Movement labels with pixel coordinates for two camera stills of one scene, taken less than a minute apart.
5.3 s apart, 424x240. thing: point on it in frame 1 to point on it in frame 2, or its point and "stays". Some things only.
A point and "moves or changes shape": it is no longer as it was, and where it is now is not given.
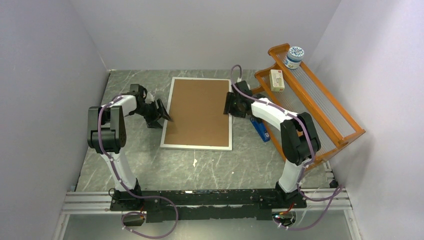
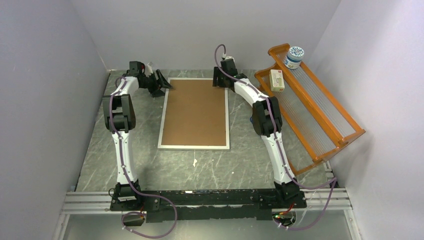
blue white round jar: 294,56 stays
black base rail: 215,204 stays
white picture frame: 219,147 moves or changes shape
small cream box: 277,81 stays
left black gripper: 151,122 to 156,91
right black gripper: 228,109 to 217,82
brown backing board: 197,110 stays
